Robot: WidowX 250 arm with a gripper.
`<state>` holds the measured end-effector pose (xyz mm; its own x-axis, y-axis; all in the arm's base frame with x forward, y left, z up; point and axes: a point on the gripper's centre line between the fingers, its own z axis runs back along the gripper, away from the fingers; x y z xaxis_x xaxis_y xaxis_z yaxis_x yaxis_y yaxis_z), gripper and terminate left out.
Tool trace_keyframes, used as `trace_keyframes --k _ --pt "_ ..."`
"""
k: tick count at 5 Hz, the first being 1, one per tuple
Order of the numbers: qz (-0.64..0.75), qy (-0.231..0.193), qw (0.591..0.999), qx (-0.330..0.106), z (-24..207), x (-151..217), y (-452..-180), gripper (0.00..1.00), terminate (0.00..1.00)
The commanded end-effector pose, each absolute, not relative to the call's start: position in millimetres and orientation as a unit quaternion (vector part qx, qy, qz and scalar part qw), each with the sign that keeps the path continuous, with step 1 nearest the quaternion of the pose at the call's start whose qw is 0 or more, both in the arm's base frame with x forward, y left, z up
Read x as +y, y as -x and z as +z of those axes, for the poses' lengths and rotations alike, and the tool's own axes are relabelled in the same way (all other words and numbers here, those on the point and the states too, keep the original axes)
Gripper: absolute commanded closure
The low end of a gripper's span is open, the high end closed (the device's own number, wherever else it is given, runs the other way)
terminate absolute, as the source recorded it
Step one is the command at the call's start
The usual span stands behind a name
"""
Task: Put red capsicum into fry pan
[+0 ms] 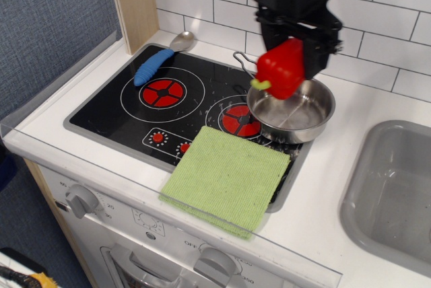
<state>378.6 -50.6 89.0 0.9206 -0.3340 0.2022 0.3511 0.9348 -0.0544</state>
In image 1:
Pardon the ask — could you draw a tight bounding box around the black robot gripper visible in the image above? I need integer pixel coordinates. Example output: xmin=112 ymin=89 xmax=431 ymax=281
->
xmin=255 ymin=0 xmax=342 ymax=79

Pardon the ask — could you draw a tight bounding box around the red toy bell pepper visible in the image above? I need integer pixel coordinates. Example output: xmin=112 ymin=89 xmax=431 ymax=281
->
xmin=251 ymin=38 xmax=305 ymax=100

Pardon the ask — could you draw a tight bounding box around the stainless steel pot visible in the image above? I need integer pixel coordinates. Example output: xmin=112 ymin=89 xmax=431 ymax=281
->
xmin=232 ymin=51 xmax=337 ymax=145

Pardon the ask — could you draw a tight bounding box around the green woven cloth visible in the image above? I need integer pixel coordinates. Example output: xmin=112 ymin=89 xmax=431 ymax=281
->
xmin=159 ymin=127 xmax=290 ymax=240

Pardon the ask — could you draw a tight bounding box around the black toy stovetop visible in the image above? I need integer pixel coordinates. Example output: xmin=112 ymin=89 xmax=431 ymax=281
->
xmin=64 ymin=44 xmax=310 ymax=213

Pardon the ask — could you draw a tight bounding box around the grey toy sink basin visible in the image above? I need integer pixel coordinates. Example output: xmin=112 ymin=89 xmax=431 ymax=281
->
xmin=340 ymin=120 xmax=430 ymax=277

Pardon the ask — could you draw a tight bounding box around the grey right oven knob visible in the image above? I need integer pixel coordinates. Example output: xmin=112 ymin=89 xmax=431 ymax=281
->
xmin=193 ymin=248 xmax=237 ymax=287

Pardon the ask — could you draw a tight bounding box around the grey oven knob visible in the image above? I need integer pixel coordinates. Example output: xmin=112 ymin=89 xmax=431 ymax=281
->
xmin=193 ymin=248 xmax=237 ymax=287
xmin=65 ymin=184 xmax=99 ymax=219

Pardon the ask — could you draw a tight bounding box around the white toy oven front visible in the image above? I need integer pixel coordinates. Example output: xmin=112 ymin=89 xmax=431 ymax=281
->
xmin=36 ymin=163 xmax=324 ymax=288

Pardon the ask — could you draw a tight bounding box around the grey left oven knob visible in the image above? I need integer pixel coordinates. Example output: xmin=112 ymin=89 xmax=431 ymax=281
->
xmin=65 ymin=184 xmax=99 ymax=219

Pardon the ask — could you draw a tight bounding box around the yellow object at corner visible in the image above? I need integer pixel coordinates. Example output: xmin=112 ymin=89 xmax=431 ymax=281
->
xmin=30 ymin=273 xmax=58 ymax=288

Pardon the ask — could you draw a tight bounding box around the blue handled metal spoon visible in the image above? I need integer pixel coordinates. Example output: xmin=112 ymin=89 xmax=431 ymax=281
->
xmin=133 ymin=31 xmax=195 ymax=87

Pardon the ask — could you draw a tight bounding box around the wooden side post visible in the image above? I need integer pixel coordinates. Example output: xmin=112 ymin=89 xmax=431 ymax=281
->
xmin=114 ymin=0 xmax=159 ymax=55

